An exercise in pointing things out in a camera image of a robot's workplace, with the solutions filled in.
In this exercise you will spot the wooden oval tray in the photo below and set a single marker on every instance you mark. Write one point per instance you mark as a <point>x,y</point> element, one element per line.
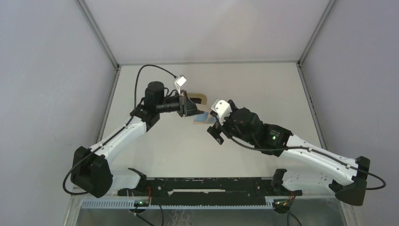
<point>204,99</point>

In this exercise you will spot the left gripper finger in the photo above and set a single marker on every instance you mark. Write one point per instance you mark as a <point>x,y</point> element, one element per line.
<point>189,95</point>
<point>192,110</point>

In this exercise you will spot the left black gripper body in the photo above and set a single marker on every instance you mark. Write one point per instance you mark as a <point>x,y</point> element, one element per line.
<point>176,104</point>

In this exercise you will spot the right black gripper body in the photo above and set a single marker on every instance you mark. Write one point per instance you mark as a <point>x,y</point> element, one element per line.
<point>230,127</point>

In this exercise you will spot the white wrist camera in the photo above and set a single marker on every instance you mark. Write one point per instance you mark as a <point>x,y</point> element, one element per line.
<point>179,82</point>
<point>222,109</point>

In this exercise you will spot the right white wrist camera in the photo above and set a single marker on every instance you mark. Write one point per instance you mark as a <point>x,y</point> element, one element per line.
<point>222,109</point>

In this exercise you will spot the black card in tray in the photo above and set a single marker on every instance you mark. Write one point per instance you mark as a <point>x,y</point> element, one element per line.
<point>196,100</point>

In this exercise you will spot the beige card holder wallet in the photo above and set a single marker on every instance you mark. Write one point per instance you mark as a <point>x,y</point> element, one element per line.
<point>204,118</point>

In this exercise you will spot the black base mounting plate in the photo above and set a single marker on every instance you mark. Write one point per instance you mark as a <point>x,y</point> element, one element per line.
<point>251,191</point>

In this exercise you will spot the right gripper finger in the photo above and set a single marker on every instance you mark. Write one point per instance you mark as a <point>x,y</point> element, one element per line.
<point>214,118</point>
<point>215,131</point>

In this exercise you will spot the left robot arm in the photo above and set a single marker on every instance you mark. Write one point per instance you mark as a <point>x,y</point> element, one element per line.
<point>91,166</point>

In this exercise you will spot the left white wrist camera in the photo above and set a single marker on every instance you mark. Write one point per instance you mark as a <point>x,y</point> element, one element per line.
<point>179,82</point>

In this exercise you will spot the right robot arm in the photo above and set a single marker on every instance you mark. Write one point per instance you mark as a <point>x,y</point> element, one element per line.
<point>344,177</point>

